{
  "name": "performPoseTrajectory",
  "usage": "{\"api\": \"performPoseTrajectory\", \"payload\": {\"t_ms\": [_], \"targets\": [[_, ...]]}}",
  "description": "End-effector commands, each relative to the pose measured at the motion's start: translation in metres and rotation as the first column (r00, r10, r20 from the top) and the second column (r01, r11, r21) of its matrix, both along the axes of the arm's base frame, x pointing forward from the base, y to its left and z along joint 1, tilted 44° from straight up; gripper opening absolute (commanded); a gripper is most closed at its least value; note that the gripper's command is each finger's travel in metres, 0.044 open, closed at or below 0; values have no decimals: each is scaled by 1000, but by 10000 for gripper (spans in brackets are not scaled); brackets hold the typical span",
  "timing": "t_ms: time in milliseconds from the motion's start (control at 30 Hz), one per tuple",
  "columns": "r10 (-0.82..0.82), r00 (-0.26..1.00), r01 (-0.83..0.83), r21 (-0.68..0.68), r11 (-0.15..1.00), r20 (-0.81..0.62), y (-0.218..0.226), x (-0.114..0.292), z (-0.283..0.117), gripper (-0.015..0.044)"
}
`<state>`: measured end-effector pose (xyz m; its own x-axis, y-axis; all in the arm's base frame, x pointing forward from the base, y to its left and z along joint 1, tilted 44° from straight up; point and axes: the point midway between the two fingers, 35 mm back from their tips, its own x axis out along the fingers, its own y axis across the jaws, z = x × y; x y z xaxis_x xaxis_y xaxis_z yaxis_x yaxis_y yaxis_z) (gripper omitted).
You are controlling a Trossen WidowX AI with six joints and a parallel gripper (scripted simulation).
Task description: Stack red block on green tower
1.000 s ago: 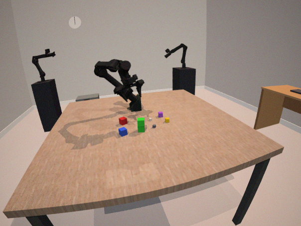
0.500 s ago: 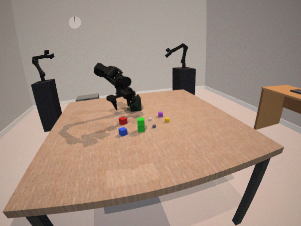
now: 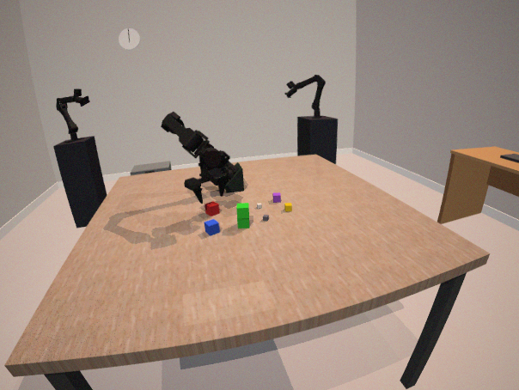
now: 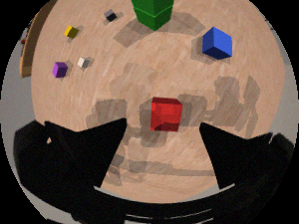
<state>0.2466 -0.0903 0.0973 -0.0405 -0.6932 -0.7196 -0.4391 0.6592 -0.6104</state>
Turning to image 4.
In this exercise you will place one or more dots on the blue block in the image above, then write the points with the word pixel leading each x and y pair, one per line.
pixel 217 44

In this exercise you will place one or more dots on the red block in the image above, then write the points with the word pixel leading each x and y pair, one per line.
pixel 165 114

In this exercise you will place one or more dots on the small yellow cube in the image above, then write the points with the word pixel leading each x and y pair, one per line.
pixel 71 32

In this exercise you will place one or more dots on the green block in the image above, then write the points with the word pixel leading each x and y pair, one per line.
pixel 154 7
pixel 154 21

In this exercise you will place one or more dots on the small purple block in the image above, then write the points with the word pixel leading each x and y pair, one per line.
pixel 59 70

